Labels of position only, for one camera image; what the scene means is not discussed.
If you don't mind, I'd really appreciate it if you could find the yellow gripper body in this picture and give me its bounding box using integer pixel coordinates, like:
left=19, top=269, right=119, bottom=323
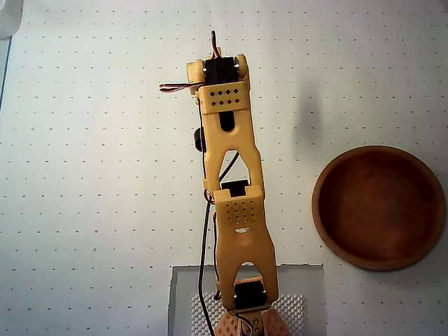
left=186, top=59, right=207, bottom=98

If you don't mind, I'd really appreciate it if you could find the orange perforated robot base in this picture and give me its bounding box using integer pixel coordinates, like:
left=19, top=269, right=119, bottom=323
left=214, top=307, right=292, bottom=336

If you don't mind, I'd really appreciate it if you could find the brown wooden bowl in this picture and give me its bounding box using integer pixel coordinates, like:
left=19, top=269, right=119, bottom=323
left=311, top=145, right=446, bottom=271

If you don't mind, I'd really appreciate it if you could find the white looped servo wire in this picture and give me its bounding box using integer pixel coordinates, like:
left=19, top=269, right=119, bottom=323
left=159, top=82, right=199, bottom=95

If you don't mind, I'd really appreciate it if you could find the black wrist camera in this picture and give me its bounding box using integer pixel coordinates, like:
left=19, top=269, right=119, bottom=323
left=191, top=127, right=207, bottom=154

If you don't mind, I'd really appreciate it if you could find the grey metal base plate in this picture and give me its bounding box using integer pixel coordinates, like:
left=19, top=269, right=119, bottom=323
left=167, top=264, right=325, bottom=336

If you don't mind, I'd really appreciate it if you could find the black camera cable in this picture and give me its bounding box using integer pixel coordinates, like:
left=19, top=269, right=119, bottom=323
left=197, top=150, right=242, bottom=336

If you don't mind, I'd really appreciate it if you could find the white dotted mat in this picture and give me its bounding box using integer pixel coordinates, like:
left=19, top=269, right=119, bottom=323
left=0, top=0, right=448, bottom=336

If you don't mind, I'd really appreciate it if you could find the white plastic object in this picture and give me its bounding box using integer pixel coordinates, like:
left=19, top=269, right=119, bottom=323
left=0, top=0, right=24, bottom=39

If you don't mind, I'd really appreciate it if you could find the white textured pad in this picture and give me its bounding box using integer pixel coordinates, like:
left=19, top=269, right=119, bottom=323
left=190, top=293, right=304, bottom=336

